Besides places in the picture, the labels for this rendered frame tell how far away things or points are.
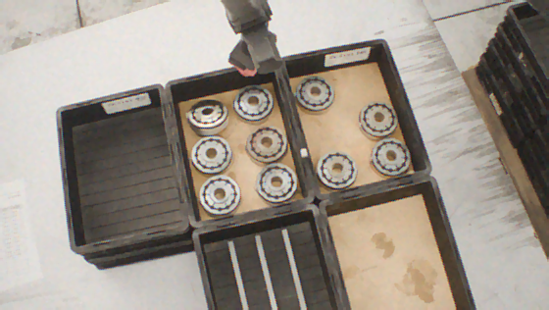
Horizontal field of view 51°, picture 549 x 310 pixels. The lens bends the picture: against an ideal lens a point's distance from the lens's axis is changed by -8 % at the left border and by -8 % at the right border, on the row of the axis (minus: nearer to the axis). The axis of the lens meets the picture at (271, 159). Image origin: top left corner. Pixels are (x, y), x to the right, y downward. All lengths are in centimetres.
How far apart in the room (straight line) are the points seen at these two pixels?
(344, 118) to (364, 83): 12
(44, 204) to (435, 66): 125
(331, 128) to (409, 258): 40
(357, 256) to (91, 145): 76
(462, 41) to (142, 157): 172
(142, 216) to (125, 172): 13
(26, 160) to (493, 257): 138
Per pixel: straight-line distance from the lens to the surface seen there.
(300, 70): 166
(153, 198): 158
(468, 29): 292
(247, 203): 154
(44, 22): 302
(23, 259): 178
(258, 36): 123
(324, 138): 161
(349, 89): 168
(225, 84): 164
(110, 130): 167
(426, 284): 154
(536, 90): 226
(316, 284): 150
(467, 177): 179
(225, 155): 156
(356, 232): 153
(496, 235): 176
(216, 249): 152
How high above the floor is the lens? 230
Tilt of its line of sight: 69 degrees down
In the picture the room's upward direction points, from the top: 1 degrees counter-clockwise
